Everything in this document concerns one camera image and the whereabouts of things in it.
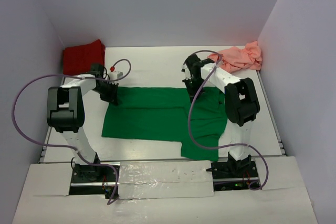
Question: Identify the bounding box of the green t-shirt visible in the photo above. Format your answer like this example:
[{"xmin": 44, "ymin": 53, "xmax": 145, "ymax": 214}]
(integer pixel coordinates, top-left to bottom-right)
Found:
[{"xmin": 101, "ymin": 87, "xmax": 227, "ymax": 162}]

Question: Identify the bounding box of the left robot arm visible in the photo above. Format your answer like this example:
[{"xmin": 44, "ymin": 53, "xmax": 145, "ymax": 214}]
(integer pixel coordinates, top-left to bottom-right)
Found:
[{"xmin": 47, "ymin": 63, "xmax": 119, "ymax": 181}]

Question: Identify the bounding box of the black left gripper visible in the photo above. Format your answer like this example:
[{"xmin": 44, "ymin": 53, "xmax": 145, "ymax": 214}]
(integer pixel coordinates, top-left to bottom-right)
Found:
[{"xmin": 92, "ymin": 81, "xmax": 118, "ymax": 105}]

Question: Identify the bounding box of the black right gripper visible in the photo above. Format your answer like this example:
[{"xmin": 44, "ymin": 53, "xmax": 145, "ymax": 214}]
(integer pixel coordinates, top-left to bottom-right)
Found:
[{"xmin": 184, "ymin": 77, "xmax": 206, "ymax": 103}]

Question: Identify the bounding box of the silver taped cover plate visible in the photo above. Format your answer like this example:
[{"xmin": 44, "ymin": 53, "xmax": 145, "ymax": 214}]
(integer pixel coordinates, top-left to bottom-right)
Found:
[{"xmin": 118, "ymin": 161, "xmax": 214, "ymax": 199}]

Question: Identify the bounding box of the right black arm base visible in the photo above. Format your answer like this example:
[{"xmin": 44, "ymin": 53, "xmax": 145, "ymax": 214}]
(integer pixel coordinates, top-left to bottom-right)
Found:
[{"xmin": 206, "ymin": 161, "xmax": 260, "ymax": 191}]

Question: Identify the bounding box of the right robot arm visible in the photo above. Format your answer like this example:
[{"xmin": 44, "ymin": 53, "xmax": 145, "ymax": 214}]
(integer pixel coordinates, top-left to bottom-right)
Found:
[{"xmin": 182, "ymin": 53, "xmax": 260, "ymax": 177}]

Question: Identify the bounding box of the pink crumpled t-shirt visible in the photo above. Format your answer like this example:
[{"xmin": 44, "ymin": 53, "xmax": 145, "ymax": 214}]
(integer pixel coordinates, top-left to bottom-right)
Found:
[{"xmin": 207, "ymin": 41, "xmax": 263, "ymax": 73}]

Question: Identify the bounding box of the red folded t-shirt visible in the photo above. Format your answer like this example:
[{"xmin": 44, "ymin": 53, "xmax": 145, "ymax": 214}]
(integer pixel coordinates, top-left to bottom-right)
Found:
[{"xmin": 62, "ymin": 39, "xmax": 105, "ymax": 76}]

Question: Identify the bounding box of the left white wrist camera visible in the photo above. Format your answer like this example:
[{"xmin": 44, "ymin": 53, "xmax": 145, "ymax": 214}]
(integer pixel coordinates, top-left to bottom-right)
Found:
[{"xmin": 108, "ymin": 71, "xmax": 123, "ymax": 81}]

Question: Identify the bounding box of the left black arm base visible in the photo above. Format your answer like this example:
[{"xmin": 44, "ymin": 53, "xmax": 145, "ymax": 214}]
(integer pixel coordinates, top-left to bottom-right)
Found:
[{"xmin": 69, "ymin": 164, "xmax": 116, "ymax": 199}]

